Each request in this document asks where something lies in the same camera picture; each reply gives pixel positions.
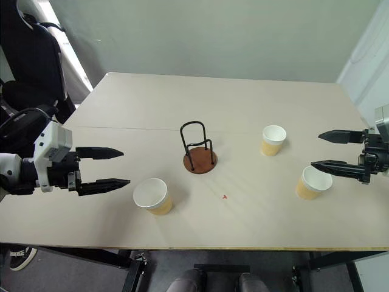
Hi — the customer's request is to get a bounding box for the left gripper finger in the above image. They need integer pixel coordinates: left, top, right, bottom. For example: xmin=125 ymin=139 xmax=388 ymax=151
xmin=78 ymin=178 xmax=131 ymax=197
xmin=75 ymin=147 xmax=125 ymax=161

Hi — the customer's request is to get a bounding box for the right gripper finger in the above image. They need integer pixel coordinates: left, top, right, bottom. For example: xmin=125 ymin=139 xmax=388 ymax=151
xmin=318 ymin=130 xmax=366 ymax=145
xmin=310 ymin=159 xmax=366 ymax=181

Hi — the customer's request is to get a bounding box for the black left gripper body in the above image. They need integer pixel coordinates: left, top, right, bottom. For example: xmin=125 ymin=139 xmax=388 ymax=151
xmin=46 ymin=150 xmax=83 ymax=193

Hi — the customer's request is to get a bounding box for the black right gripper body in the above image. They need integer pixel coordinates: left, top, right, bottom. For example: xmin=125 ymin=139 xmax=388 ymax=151
xmin=358 ymin=128 xmax=389 ymax=185

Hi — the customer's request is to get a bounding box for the yellow paper cup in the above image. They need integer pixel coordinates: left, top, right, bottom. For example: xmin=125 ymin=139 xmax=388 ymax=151
xmin=260 ymin=125 xmax=287 ymax=157
xmin=133 ymin=178 xmax=174 ymax=217
xmin=295 ymin=165 xmax=334 ymax=201

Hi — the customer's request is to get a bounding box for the black and white sneaker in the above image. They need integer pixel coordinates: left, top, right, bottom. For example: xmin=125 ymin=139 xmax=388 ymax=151
xmin=9 ymin=246 xmax=38 ymax=272

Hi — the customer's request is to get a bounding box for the black office chair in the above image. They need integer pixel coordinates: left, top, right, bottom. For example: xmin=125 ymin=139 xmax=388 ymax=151
xmin=0 ymin=0 xmax=77 ymax=125

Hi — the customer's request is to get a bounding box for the dark rounded shape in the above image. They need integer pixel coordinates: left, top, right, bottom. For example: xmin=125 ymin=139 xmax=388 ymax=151
xmin=165 ymin=268 xmax=208 ymax=292

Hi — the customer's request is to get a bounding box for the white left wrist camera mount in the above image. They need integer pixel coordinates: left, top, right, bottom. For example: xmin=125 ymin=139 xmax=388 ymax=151
xmin=32 ymin=121 xmax=74 ymax=193

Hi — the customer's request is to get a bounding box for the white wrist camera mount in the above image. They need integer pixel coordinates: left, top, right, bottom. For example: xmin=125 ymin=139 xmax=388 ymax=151
xmin=32 ymin=121 xmax=74 ymax=193
xmin=374 ymin=103 xmax=389 ymax=135

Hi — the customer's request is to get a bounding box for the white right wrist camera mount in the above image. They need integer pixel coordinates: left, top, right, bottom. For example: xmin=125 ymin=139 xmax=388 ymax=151
xmin=374 ymin=103 xmax=389 ymax=135

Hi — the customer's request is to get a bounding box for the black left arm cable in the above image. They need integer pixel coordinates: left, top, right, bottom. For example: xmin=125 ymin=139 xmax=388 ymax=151
xmin=0 ymin=108 xmax=52 ymax=136

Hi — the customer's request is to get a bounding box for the wooden base black wire stand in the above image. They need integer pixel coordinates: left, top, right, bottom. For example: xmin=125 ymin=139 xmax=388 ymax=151
xmin=179 ymin=121 xmax=219 ymax=175

